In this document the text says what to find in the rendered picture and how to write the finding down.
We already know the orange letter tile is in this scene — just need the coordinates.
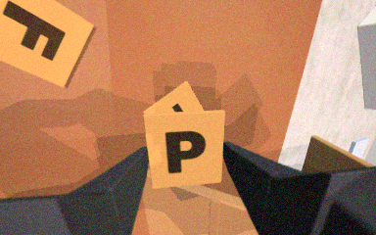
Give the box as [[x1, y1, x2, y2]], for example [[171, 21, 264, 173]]
[[0, 0, 95, 88], [143, 81, 204, 114], [143, 110, 225, 189]]

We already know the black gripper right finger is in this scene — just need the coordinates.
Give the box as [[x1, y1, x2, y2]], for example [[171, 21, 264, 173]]
[[222, 141, 376, 235]]

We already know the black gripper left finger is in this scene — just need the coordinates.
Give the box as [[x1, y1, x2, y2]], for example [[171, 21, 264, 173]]
[[0, 147, 149, 235]]

